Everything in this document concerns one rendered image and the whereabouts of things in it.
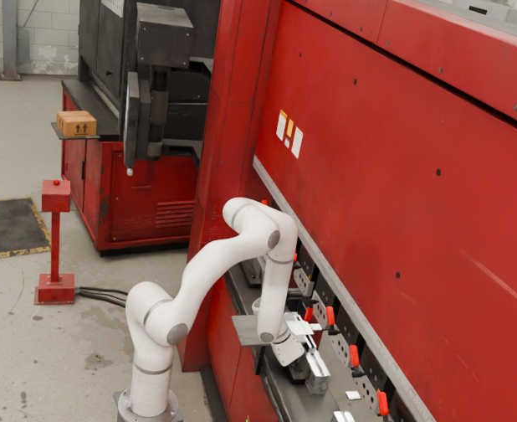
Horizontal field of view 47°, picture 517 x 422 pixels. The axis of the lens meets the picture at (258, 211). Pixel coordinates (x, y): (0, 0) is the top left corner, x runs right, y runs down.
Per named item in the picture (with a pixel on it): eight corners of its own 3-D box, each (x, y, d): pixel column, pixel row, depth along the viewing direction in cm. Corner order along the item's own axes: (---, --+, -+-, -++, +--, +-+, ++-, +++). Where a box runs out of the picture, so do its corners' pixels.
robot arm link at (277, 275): (291, 275, 189) (278, 348, 203) (294, 249, 203) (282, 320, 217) (263, 270, 190) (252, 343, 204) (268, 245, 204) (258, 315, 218)
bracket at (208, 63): (169, 66, 327) (170, 54, 324) (212, 70, 335) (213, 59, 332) (180, 88, 294) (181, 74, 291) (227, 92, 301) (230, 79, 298)
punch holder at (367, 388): (351, 383, 190) (364, 342, 183) (375, 381, 193) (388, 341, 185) (371, 418, 177) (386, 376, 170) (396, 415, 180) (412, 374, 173)
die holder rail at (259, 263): (242, 249, 313) (245, 234, 309) (253, 249, 315) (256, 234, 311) (269, 307, 271) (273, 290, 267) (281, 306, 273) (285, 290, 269)
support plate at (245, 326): (230, 317, 240) (231, 316, 240) (291, 315, 249) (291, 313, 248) (241, 347, 225) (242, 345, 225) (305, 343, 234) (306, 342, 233)
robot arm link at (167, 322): (144, 328, 181) (172, 360, 170) (125, 309, 172) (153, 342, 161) (259, 216, 192) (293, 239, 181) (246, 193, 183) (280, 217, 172)
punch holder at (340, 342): (329, 342, 207) (340, 303, 200) (350, 341, 210) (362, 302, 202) (345, 372, 194) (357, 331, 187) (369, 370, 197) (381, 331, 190)
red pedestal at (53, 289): (34, 287, 398) (34, 174, 362) (74, 286, 406) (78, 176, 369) (33, 305, 381) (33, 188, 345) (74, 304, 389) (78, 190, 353)
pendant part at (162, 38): (125, 152, 346) (136, 1, 309) (168, 156, 352) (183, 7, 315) (126, 190, 302) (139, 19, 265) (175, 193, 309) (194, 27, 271)
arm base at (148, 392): (127, 435, 179) (131, 388, 170) (110, 391, 193) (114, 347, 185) (186, 419, 188) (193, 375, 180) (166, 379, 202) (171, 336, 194)
